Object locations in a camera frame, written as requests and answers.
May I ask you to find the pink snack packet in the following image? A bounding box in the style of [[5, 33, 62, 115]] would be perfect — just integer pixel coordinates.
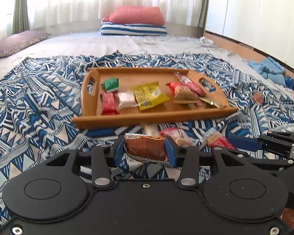
[[160, 127, 193, 146]]

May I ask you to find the red biscoff packet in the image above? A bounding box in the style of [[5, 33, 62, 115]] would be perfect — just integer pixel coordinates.
[[207, 132, 237, 150]]

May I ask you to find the brown chocolate snack packet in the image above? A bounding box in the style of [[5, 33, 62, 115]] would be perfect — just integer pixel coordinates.
[[125, 135, 167, 161]]

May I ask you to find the beige biscuit snack packet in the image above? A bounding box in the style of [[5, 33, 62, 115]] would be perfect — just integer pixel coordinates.
[[141, 124, 161, 137]]

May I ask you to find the red wafer bar packet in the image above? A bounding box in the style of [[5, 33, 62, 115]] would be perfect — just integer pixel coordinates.
[[101, 92, 119, 115]]

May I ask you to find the gold beige snack packet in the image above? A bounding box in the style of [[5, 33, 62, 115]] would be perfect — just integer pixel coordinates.
[[199, 96, 224, 109]]

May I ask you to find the white clear snack packet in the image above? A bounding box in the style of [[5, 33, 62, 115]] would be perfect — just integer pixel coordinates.
[[116, 90, 139, 109]]

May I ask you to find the red nut snack bag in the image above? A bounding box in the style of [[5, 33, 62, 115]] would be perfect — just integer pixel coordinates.
[[166, 82, 200, 104]]

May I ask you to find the long red stick packet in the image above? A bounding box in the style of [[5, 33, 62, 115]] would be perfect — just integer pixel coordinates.
[[175, 72, 206, 97]]

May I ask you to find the yellow snack packet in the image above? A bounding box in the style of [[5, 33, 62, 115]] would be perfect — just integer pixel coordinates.
[[130, 81, 170, 111]]

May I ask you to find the green snack packet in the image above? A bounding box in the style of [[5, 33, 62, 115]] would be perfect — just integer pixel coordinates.
[[101, 78, 119, 93]]

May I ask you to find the right hand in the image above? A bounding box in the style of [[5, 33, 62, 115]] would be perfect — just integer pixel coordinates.
[[281, 208, 294, 229]]

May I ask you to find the brown wrapper scrap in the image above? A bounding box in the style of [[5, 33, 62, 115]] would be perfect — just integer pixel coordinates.
[[252, 92, 263, 105]]

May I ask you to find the wooden serving tray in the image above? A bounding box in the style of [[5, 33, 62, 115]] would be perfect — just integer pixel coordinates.
[[72, 67, 238, 129]]

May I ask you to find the light blue cloth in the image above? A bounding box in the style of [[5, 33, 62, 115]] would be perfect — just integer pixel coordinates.
[[248, 57, 294, 91]]

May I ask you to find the blue patterned cloth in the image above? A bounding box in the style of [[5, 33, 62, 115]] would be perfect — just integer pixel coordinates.
[[0, 52, 294, 227]]

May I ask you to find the blue striped pillow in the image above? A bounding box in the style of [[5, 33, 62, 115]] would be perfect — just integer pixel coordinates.
[[100, 22, 167, 36]]

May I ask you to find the right grey green curtain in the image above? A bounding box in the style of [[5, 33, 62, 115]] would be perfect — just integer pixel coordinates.
[[198, 0, 209, 29]]

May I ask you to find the grey green curtain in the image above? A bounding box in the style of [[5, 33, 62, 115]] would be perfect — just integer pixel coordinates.
[[11, 0, 30, 34], [198, 0, 209, 29]]

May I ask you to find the red pillow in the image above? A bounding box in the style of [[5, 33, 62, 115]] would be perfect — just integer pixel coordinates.
[[102, 6, 165, 26]]

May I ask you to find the purple pillow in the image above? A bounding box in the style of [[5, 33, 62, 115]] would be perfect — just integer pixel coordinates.
[[0, 30, 51, 58]]

